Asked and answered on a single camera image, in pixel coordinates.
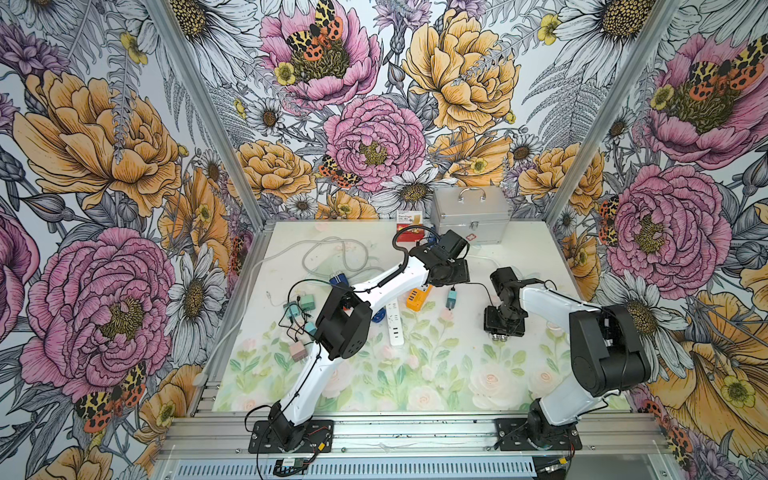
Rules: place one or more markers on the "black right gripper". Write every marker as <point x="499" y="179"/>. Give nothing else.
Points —
<point x="490" y="322"/>

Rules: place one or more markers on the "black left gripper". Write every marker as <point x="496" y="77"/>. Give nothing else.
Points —
<point x="461" y="277"/>

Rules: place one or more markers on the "orange power strip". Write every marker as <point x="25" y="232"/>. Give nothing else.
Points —
<point x="417" y="298"/>

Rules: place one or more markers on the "blue device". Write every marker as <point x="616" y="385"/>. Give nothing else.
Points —
<point x="339" y="279"/>
<point x="379" y="316"/>

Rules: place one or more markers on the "white power strip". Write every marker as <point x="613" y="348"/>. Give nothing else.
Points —
<point x="394" y="323"/>

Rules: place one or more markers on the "pink USB charger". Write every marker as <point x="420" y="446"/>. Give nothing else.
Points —
<point x="298" y="351"/>

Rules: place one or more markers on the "green plug adapter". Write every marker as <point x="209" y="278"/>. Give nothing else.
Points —
<point x="307" y="302"/>

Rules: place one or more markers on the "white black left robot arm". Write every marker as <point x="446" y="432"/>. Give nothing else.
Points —
<point x="344" y="320"/>

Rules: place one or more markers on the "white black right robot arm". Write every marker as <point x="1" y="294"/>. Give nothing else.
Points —
<point x="607" y="355"/>

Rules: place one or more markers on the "teal usb charger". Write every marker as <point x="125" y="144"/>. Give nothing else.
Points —
<point x="293" y="311"/>
<point x="451" y="299"/>

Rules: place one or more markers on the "silver first aid case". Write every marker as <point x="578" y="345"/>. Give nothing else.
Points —
<point x="479" y="214"/>

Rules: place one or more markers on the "red white bandage box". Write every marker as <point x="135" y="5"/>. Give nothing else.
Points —
<point x="408" y="226"/>

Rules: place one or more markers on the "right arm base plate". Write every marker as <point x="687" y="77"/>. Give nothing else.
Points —
<point x="518" y="434"/>

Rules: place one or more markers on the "aluminium front rail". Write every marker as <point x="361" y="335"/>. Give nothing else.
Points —
<point x="212" y="435"/>

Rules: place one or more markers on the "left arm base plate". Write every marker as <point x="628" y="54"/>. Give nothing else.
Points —
<point x="284" y="437"/>

